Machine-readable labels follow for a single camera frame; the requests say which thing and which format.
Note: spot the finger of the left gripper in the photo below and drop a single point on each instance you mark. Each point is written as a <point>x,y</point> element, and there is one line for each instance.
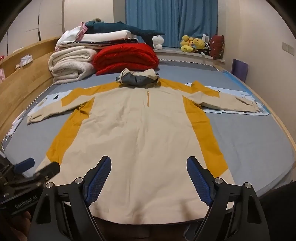
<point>47,173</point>
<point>24,166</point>

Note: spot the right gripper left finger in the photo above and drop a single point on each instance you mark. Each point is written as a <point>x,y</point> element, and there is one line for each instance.
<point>95,179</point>

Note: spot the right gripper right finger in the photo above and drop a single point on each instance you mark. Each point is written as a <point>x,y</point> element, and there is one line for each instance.
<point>202,180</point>

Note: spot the beige and mustard hooded jacket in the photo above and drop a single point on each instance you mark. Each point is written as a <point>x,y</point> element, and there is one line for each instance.
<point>148,145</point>

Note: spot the grey bed sheet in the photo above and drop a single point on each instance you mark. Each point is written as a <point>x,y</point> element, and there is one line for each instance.
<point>255,147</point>

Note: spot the light blue printed bed runner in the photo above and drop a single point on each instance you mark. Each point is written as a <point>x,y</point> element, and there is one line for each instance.
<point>201,95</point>

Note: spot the wooden headboard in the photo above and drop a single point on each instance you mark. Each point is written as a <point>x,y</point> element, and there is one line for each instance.
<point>27,76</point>

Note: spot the cream folded blanket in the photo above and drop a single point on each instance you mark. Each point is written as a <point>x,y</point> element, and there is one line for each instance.
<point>72,64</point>

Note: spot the red folded quilt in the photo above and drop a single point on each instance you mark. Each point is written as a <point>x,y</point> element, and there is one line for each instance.
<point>133,56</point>

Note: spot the yellow plush toys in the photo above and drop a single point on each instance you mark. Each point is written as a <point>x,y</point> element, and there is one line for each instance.
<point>192,45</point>

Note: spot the white folded bedding stack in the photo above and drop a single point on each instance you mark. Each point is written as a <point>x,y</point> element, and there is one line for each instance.
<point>78,36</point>

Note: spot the white plush toy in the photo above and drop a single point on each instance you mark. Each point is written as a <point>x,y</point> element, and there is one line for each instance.
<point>157,42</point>

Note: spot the dark teal shark plush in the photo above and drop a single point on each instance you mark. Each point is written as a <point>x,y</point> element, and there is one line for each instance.
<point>95,27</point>

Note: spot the blue curtain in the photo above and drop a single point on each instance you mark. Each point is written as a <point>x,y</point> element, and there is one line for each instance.
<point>174,18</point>

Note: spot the wall switch plate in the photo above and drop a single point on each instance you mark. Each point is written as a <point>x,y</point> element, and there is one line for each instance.
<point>288,48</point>

